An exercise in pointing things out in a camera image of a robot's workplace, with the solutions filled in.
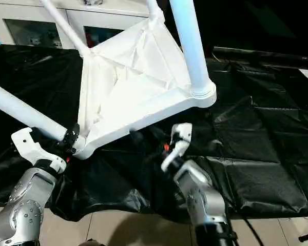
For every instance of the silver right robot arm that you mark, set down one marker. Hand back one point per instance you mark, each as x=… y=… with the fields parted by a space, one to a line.
x=200 y=194

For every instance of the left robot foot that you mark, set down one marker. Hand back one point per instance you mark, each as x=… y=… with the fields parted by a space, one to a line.
x=93 y=243

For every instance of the white glass door cabinet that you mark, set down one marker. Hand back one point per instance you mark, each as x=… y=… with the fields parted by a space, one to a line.
x=28 y=15

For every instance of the black mat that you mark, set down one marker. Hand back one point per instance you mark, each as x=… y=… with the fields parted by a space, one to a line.
x=246 y=128

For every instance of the blue white patterned jar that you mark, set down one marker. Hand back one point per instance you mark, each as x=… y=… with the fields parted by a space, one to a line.
x=90 y=2

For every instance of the white plastic table leg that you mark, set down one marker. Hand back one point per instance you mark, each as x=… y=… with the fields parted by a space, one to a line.
x=23 y=110
x=155 y=10
x=66 y=28
x=192 y=51

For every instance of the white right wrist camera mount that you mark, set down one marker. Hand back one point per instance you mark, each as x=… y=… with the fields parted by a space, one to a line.
x=179 y=138

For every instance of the white plastic table top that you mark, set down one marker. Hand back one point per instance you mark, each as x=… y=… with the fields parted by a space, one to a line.
x=143 y=77

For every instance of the long dark rod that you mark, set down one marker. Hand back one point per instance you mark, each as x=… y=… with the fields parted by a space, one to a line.
x=259 y=52

